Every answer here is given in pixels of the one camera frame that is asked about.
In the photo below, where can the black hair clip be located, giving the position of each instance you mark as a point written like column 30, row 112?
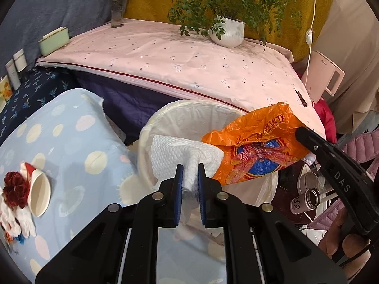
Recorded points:
column 301, row 98

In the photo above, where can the pink quilted jacket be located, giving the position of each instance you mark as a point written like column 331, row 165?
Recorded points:
column 364, row 150

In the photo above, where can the light blue patterned tablecloth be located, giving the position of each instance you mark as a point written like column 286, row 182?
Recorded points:
column 89, row 167

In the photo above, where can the white paper towel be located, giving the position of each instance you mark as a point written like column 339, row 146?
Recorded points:
column 168, row 152

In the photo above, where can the dark red velvet scrunchie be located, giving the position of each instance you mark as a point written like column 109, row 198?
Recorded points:
column 16, row 190

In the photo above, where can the mint green tissue box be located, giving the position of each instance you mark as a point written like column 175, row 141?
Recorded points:
column 54, row 40

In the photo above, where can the white tall bottle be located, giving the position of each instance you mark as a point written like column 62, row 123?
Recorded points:
column 13, row 74

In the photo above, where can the white potted green plant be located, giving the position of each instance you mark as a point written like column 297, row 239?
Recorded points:
column 206, row 17

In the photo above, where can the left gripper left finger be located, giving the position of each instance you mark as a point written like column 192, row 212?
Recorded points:
column 120, row 244

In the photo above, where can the white jar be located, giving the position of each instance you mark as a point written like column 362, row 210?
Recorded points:
column 20, row 60

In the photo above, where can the white lined trash bin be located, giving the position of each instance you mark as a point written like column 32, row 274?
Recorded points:
column 192, row 120

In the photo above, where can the yellow backdrop cloth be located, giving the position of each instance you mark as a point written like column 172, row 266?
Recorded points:
column 313, row 17

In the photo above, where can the orange plastic bag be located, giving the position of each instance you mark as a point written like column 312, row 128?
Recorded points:
column 257, row 144

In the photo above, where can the person's right hand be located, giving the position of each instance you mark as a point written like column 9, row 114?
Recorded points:
column 351, row 245

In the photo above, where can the white glove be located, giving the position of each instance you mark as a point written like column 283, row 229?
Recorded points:
column 17, row 221

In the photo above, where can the pink bed sheet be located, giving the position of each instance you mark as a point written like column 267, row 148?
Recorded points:
column 155, row 56

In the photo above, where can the blue velvet backdrop cloth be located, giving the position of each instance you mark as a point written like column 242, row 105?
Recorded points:
column 27, row 21

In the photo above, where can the navy floral cloth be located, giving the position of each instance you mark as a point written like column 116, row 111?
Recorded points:
column 41, row 86

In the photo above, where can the metal can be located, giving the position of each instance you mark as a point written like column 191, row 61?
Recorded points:
column 305, row 202

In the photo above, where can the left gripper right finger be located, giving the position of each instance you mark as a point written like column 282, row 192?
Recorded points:
column 261, row 245

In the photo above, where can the orange printed small box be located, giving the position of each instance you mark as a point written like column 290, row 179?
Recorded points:
column 5, row 88

